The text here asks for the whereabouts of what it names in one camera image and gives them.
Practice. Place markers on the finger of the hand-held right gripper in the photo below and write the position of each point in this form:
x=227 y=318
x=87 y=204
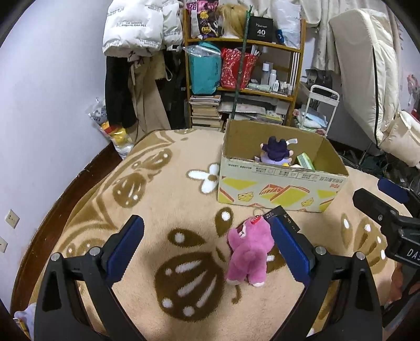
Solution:
x=374 y=206
x=392 y=190

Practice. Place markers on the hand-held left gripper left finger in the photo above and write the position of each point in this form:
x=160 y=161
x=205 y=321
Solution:
x=126 y=246

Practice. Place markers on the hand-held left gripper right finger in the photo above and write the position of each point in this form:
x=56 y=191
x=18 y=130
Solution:
x=290 y=249

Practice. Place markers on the pink bear plush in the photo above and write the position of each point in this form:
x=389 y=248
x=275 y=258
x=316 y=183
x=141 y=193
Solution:
x=249 y=252

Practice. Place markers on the printed cardboard box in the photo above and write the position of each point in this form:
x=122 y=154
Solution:
x=279 y=187

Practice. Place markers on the green tissue pack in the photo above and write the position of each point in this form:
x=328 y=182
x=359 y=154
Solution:
x=305 y=160

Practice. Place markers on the purple plush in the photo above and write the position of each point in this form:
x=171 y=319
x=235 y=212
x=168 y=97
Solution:
x=275 y=152

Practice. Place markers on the white duvet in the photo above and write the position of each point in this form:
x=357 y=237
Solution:
x=403 y=137

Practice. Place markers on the beige printed blanket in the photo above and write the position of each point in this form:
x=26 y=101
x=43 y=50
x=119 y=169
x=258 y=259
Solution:
x=157 y=196

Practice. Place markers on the light blue cloth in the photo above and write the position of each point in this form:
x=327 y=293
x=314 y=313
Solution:
x=313 y=119

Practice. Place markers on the plastic bag with yellow toy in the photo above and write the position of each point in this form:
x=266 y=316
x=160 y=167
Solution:
x=115 y=134

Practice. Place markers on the white cart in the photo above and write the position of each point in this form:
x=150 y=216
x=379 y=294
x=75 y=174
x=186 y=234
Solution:
x=323 y=91

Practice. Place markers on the white mattress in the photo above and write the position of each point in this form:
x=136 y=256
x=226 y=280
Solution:
x=361 y=65

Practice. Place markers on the dark bag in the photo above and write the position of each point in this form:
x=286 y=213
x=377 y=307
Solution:
x=316 y=78

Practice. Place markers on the pile of magazines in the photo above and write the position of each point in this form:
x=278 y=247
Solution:
x=252 y=108

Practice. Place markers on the wooden shelf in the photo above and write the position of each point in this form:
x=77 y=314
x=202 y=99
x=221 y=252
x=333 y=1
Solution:
x=297 y=75

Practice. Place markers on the beige trousers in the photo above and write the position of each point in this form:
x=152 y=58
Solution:
x=147 y=98

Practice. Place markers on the black hanging garment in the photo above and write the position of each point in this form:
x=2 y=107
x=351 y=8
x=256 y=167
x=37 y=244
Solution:
x=118 y=91

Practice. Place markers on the stack of books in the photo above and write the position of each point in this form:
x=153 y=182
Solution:
x=205 y=111

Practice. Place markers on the row of cosmetic bottles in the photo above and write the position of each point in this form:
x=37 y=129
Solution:
x=272 y=78

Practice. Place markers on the white patterned curtain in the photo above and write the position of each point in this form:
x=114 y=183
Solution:
x=325 y=32

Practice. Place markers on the red gift bag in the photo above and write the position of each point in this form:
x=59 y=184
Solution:
x=231 y=72

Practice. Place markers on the green pole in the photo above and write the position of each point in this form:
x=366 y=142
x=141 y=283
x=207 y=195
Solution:
x=241 y=65

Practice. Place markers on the teal bag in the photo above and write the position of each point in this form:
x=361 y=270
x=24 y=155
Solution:
x=205 y=72

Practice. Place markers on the clear plastic bag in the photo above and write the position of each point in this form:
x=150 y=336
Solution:
x=287 y=23

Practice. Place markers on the black box with white print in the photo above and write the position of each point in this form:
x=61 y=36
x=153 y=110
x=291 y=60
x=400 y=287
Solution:
x=261 y=31

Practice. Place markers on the white puffer jacket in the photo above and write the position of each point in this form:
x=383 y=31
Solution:
x=131 y=29

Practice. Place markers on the blonde wig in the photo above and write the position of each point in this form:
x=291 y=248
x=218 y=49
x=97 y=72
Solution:
x=233 y=19

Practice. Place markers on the flower patterned bag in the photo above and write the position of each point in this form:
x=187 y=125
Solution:
x=203 y=19

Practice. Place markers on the dark wooden bed frame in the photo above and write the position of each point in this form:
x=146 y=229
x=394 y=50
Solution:
x=65 y=196

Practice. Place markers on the pink cartoon wall decoration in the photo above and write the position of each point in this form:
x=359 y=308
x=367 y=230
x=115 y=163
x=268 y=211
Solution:
x=413 y=88

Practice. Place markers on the white wall socket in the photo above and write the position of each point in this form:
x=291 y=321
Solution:
x=2 y=244
x=12 y=219

